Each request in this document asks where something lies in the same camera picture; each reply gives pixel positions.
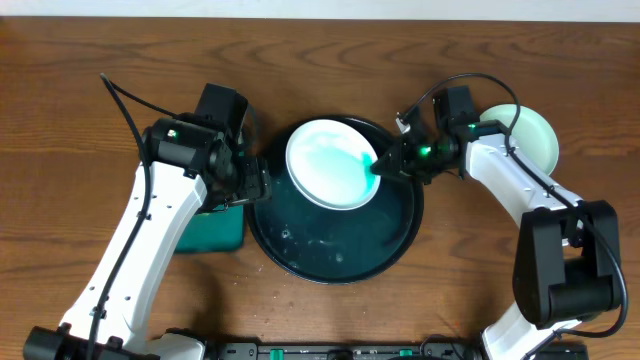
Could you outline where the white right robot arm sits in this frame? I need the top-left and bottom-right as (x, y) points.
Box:
(372, 108), (629, 359)

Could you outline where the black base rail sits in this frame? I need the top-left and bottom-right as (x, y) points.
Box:
(204, 341), (590, 360)

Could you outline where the black round tray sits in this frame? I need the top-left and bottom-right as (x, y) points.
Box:
(244, 121), (424, 284)

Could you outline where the white plate green stain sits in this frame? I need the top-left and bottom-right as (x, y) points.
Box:
(285, 119), (381, 211)

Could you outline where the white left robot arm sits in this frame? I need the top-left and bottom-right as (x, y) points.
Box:
(23, 118), (271, 360)

